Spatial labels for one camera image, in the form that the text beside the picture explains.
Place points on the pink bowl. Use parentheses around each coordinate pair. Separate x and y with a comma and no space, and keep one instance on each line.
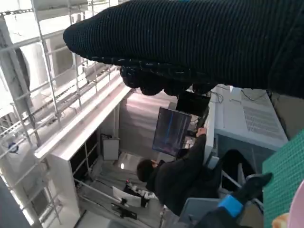
(298,211)

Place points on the black electronics box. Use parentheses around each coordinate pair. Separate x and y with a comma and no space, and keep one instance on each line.
(192,104)

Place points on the bare black left hand blue tape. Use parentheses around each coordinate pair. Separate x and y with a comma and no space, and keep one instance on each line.
(228,206)

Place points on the green cutting mat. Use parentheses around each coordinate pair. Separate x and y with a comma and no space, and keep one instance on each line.
(285,171)

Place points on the round toy bread bun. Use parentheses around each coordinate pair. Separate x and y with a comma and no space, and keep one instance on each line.
(281,221)

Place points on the dark computer monitor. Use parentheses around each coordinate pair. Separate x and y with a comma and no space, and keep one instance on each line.
(171,130)

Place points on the white desk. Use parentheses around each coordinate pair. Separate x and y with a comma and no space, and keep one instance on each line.
(210,137)

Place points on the black knitted gloved right hand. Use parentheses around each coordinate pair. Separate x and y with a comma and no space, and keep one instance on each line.
(190,42)

